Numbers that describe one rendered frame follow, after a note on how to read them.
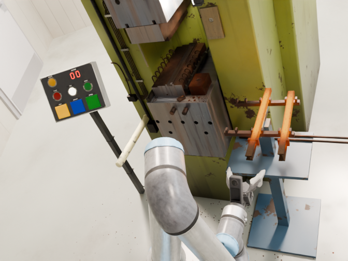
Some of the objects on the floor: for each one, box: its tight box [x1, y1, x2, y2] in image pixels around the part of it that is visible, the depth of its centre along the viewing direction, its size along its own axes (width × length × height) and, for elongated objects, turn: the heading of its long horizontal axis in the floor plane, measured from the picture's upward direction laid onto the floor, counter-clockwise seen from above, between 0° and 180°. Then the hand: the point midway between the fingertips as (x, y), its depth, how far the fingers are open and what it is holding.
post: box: [89, 111, 145, 194], centre depth 252 cm, size 4×4×108 cm
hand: (246, 167), depth 148 cm, fingers open, 14 cm apart
